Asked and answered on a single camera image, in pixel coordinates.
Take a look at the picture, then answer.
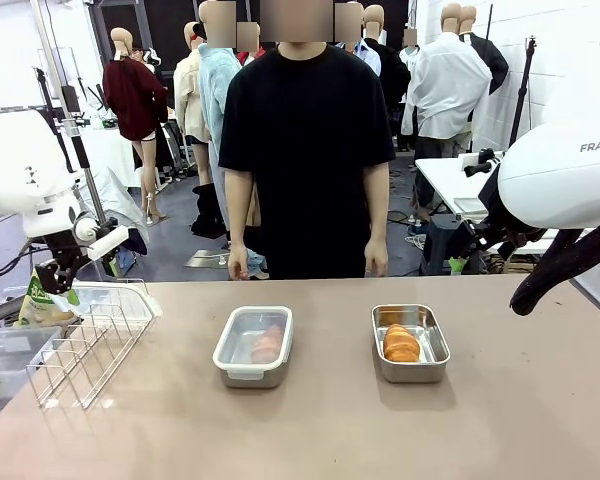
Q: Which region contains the green yellow printed bag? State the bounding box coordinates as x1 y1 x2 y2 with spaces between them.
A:
17 277 79 327

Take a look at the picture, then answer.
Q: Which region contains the mannequin in blue collared shirt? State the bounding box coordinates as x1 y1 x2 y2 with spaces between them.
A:
335 2 383 71

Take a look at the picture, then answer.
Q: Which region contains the person's right forearm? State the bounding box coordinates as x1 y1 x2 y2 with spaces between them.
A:
223 167 254 249

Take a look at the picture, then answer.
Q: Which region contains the person's black t-shirt torso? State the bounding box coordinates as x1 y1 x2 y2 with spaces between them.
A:
218 43 396 280

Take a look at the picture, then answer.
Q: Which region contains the mannequin in black white jacket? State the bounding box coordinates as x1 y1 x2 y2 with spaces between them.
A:
458 5 510 96

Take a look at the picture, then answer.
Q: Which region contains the white cloth covered table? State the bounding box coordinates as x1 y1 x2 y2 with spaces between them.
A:
77 124 137 187

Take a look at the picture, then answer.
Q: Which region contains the mannequin in white shirt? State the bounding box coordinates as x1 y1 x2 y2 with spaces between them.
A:
401 2 494 221

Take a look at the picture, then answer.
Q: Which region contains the black tripod stand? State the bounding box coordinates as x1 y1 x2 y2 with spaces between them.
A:
508 34 539 146

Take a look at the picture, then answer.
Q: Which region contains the mannequin in maroon jacket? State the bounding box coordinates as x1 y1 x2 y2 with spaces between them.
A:
102 27 170 226

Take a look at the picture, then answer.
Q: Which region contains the golden croissant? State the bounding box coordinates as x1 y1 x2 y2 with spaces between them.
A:
382 323 421 364
251 324 284 365

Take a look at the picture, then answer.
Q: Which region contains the translucent plastic cover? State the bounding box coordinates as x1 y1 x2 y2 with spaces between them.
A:
79 167 150 242

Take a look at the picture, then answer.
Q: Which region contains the person's left forearm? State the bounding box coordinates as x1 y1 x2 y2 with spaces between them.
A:
364 162 391 244

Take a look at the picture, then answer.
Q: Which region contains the metal wire rack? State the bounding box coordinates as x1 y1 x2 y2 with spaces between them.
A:
25 279 154 410

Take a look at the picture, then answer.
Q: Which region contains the mannequin in light blue shirt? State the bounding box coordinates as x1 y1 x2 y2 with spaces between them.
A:
198 0 271 280

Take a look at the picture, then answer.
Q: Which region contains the mannequin in red top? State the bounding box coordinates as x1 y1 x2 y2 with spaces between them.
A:
234 22 270 69

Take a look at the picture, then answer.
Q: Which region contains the small mannequin in white top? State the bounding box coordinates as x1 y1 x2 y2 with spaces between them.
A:
398 27 421 151

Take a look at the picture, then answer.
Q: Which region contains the metal floor plate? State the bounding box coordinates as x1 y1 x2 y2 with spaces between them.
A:
184 248 231 270

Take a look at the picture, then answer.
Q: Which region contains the mannequin in black coat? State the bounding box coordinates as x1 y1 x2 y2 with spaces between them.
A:
362 4 412 151

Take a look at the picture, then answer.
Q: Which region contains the rectangular steel container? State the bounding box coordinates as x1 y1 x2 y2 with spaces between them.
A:
214 307 292 390
371 303 452 385

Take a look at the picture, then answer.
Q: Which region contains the pair of black boots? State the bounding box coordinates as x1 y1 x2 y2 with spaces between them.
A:
191 182 227 239

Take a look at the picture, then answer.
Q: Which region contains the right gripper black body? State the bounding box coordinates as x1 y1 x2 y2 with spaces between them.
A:
472 219 519 259

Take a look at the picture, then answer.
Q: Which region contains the silver metal stand pole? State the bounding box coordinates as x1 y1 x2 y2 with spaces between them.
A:
32 0 112 231

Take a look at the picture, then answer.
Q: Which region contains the mannequin in cream shirt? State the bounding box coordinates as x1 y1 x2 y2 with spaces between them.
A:
173 22 214 186

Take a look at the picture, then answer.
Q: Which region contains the clear plastic storage bin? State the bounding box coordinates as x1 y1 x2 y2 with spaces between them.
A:
0 325 61 401

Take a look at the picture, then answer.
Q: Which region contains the black camera tripod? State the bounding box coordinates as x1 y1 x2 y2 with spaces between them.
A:
33 67 77 174

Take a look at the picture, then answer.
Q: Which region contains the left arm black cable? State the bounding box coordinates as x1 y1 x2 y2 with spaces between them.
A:
0 242 46 286

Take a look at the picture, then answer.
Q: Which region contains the clear white-rimmed container lid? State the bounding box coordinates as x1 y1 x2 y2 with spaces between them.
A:
212 305 294 374
54 282 164 321

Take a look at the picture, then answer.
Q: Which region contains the person's left hand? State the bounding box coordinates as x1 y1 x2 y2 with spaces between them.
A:
363 239 390 279

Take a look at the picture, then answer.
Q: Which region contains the person's right hand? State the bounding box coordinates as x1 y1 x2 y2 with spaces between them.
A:
227 243 251 281

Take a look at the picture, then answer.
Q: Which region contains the grey metal tray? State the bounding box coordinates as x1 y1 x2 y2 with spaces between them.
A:
0 294 26 326

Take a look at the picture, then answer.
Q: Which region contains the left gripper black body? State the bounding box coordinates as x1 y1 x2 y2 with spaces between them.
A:
47 234 94 274

